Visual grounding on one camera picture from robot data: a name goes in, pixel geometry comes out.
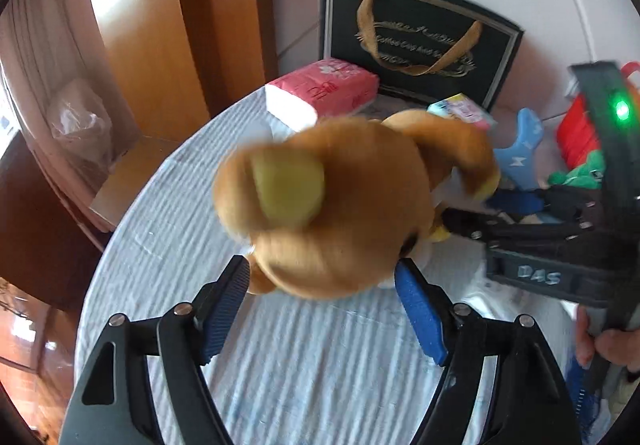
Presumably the wooden wardrobe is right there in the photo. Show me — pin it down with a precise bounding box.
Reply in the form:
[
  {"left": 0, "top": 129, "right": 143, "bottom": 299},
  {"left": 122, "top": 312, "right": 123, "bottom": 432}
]
[{"left": 82, "top": 0, "right": 278, "bottom": 141}]

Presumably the green plush toy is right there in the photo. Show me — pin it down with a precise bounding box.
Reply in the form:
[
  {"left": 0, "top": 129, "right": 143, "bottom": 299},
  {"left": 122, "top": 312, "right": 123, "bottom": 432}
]
[{"left": 547, "top": 150, "right": 608, "bottom": 190}]

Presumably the red plastic basket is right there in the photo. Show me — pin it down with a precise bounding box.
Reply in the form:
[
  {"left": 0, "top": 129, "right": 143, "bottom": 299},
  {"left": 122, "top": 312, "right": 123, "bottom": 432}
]
[{"left": 556, "top": 61, "right": 640, "bottom": 168}]

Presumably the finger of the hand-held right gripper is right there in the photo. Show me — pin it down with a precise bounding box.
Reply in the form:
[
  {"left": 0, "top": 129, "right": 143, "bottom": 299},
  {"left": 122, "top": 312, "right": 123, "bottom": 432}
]
[
  {"left": 440, "top": 208, "right": 598, "bottom": 251},
  {"left": 487, "top": 186, "right": 608, "bottom": 221}
]

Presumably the person's right hand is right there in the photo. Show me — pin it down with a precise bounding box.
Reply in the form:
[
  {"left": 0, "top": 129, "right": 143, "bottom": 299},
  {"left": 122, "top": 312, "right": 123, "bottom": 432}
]
[{"left": 574, "top": 305, "right": 640, "bottom": 385}]

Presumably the red and white tissue pack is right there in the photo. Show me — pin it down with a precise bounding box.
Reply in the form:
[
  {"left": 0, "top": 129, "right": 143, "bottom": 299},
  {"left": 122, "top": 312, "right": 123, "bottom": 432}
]
[{"left": 265, "top": 59, "right": 379, "bottom": 132}]

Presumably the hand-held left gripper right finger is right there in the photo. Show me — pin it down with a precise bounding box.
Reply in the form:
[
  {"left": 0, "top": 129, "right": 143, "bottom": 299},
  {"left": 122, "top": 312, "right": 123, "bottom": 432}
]
[{"left": 394, "top": 257, "right": 583, "bottom": 445}]

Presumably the black gift bag gold handle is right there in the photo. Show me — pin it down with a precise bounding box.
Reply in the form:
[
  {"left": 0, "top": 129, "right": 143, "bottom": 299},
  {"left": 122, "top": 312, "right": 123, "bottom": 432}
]
[{"left": 320, "top": 0, "right": 525, "bottom": 108}]

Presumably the small pastel box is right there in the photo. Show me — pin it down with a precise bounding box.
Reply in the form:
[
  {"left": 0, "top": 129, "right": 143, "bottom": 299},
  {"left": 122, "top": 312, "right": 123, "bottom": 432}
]
[{"left": 426, "top": 94, "right": 498, "bottom": 132}]

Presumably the blue toy with star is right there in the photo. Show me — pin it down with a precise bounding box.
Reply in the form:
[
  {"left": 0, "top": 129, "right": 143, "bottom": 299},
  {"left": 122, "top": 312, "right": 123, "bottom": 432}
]
[{"left": 492, "top": 108, "right": 546, "bottom": 191}]

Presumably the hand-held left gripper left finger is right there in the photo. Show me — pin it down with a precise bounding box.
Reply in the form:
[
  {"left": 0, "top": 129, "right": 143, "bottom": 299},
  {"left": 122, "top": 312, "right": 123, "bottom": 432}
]
[{"left": 60, "top": 255, "right": 251, "bottom": 445}]

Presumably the clear plastic bag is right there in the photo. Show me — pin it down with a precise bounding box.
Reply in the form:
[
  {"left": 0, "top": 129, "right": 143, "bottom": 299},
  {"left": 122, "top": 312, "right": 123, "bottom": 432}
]
[{"left": 47, "top": 78, "right": 113, "bottom": 166}]

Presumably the dark wooden cabinet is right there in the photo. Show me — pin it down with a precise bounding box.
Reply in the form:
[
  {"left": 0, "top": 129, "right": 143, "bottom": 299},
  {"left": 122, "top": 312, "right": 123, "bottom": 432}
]
[{"left": 0, "top": 130, "right": 113, "bottom": 311}]

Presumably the light wooden stool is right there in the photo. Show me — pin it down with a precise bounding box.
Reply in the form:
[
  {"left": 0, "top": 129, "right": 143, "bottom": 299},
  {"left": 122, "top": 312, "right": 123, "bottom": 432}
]
[{"left": 90, "top": 135, "right": 181, "bottom": 231}]

